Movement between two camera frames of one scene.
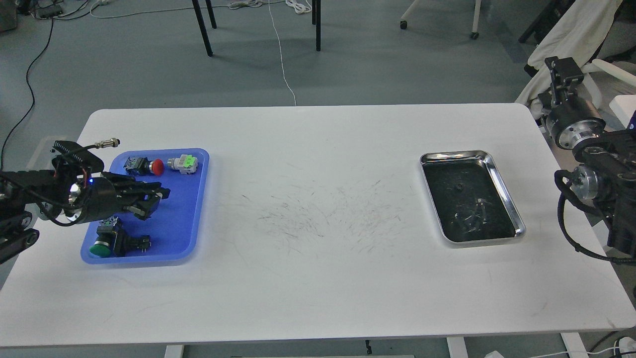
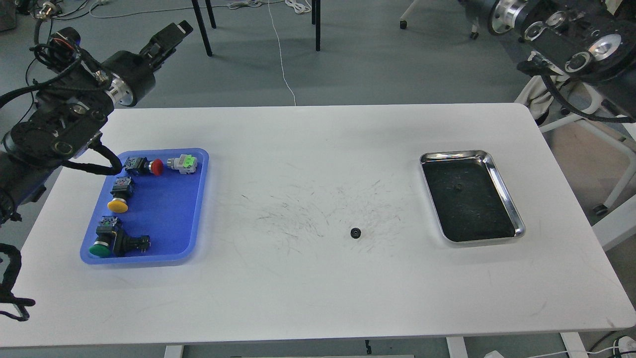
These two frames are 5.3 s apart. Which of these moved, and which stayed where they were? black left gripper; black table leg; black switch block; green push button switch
Moved: black left gripper
Stayed: black table leg; green push button switch; black switch block
